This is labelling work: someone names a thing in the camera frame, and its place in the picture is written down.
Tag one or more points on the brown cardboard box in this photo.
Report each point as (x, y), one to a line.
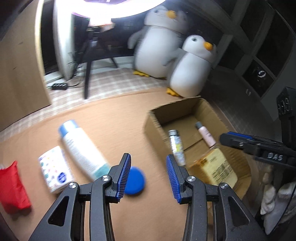
(182, 115)

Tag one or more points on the large penguin plush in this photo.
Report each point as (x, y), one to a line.
(161, 34)

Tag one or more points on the red fabric pouch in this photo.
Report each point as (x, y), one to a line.
(14, 197)

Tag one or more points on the blue round cream jar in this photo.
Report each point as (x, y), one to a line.
(136, 181)

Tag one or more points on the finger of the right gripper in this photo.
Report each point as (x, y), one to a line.
(262, 149)

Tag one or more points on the small pink bottle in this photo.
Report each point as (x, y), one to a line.
(206, 135)

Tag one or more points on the white blue lotion bottle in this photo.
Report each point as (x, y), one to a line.
(83, 151)

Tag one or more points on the light wood cabinet panel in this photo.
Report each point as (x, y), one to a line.
(23, 88)

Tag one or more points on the packaged toast bread loaf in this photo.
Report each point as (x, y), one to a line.
(213, 168)

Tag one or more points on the small silver tube package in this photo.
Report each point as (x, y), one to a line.
(177, 147)

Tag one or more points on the small penguin plush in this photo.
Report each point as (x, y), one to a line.
(190, 66)

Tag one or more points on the white patterned tissue pack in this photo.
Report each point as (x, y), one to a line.
(56, 171)

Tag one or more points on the black power strip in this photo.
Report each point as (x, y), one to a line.
(59, 86)

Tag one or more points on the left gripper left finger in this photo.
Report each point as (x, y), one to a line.
(65, 218)

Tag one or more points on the white ring light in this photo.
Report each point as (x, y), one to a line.
(101, 14)

